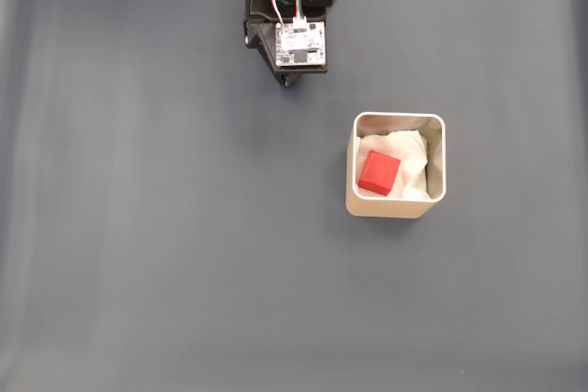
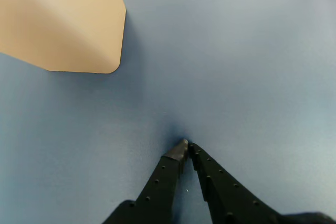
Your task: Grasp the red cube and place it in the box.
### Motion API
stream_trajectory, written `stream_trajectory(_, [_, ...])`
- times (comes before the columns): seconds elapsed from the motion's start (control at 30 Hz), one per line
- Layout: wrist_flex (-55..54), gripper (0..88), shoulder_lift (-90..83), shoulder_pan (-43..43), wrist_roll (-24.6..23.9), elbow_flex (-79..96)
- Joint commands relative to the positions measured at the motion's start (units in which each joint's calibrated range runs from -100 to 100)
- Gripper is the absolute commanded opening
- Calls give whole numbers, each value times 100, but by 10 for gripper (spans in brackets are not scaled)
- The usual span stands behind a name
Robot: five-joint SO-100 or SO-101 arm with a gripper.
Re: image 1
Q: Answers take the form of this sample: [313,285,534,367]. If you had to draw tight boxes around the red cube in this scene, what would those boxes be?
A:
[357,150,402,196]

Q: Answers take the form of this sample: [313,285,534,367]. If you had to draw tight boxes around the beige square box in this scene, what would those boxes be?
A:
[345,111,447,220]

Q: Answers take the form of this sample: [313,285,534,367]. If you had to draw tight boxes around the white tissue paper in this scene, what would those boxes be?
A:
[356,128,433,202]

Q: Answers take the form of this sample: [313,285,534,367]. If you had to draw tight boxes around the bare camera circuit board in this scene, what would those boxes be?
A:
[274,19,328,70]

